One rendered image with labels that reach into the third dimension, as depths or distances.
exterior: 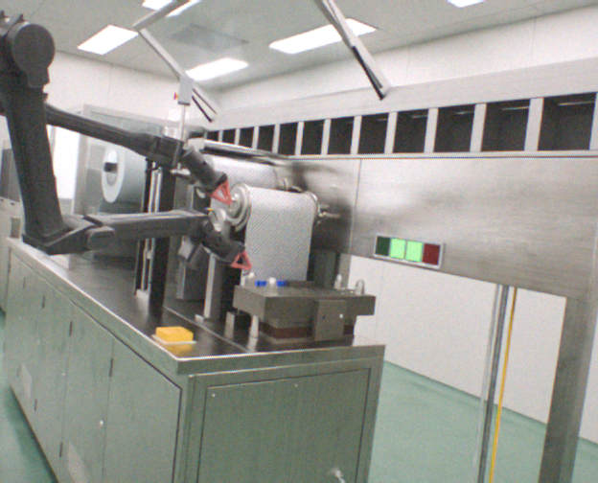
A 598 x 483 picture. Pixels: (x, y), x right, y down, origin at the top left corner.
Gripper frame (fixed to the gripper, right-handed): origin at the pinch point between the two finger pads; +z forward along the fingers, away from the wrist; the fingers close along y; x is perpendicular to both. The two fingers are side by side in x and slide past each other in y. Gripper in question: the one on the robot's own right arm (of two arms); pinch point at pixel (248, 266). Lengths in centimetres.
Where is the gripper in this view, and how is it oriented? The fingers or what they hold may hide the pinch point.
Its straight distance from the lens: 160.6
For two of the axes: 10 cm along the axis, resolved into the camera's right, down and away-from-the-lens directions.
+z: 6.4, 5.4, 5.5
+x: 4.9, -8.3, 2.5
